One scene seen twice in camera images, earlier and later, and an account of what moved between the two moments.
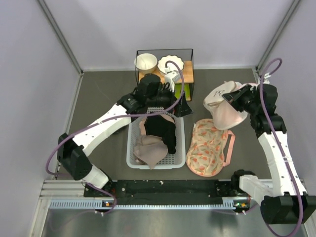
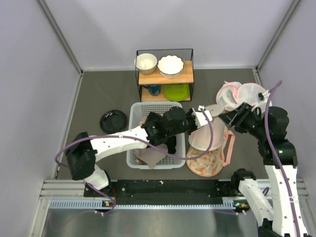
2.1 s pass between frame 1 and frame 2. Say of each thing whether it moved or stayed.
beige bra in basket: stayed
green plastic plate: stayed
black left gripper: moved
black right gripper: moved
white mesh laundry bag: moved
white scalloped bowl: stayed
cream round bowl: stayed
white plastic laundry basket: stayed
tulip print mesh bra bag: stayed
